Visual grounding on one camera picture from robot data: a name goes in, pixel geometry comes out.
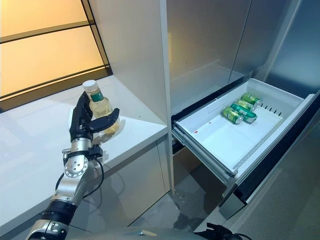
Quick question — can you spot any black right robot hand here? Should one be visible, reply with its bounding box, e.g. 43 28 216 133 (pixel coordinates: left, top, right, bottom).
192 222 235 240

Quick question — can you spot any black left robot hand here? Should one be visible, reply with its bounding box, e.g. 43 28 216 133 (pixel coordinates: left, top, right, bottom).
68 91 120 145

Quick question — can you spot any yellow tea bottle white cap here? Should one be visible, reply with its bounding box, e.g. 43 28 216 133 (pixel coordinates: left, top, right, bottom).
82 79 124 137

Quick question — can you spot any white fridge drawer steel front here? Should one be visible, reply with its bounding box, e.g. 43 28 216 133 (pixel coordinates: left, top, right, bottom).
171 77 318 221

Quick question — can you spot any stainless steel fridge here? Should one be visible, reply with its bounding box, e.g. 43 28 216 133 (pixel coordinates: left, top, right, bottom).
166 0 320 221

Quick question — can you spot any grey robot torso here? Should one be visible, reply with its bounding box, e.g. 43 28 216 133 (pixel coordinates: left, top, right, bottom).
119 226 198 240

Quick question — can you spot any black framed lit window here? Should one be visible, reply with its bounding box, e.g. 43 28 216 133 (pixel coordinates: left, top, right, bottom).
0 0 113 112

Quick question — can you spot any white counter cabinet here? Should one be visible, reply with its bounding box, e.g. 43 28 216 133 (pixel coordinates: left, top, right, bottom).
74 134 174 240

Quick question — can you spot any light green drink can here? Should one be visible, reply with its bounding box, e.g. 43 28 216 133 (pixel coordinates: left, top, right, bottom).
221 106 245 125
234 99 256 113
240 92 262 106

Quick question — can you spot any dark green drink can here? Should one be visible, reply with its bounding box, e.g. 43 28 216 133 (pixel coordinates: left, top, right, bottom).
229 103 258 124

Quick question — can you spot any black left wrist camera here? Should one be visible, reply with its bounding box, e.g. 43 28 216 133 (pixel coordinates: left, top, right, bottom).
87 144 103 158

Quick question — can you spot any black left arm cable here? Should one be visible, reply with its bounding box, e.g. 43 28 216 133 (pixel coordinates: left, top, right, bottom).
81 157 105 200

